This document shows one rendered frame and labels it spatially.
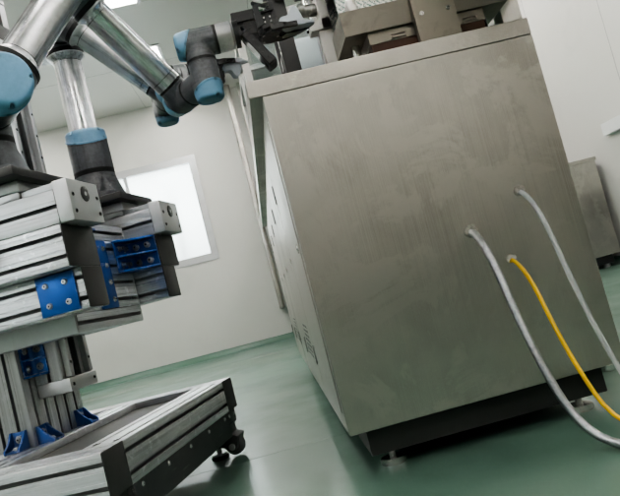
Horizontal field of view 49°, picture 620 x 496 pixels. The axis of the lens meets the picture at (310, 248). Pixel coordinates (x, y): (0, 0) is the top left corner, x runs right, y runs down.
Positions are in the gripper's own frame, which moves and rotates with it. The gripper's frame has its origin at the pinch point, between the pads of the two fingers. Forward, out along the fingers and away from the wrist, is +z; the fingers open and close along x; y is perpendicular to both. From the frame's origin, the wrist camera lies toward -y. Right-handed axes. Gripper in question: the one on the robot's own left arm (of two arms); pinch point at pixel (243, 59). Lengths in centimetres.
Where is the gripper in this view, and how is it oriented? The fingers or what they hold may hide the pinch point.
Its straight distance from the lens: 239.1
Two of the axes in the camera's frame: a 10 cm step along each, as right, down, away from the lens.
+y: 2.1, 9.8, 0.7
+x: 3.0, 0.0, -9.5
